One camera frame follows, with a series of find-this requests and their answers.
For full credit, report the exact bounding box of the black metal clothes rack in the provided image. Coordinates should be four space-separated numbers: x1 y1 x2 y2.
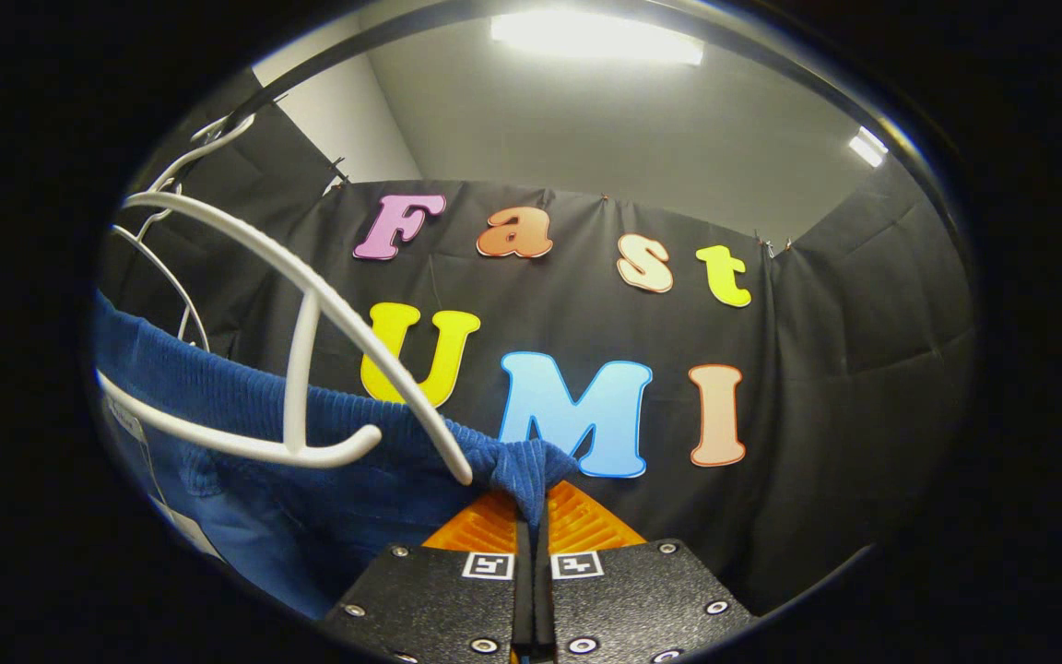
208 0 970 259

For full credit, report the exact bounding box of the blue corduroy jacket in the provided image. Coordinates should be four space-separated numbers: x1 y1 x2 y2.
91 290 578 621

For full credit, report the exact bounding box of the white plastic clothes hanger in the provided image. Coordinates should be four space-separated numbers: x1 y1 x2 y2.
98 113 475 487
110 180 211 353

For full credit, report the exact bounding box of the white paper hang tag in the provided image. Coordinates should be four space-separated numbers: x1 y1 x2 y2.
146 493 226 563

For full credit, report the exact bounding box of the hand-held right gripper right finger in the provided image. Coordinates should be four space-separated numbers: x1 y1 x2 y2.
531 480 760 664

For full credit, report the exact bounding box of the ceiling light panel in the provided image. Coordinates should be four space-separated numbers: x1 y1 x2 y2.
847 126 890 169
491 11 705 67

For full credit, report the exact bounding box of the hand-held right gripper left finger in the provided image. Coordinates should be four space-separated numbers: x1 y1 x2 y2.
322 487 534 664

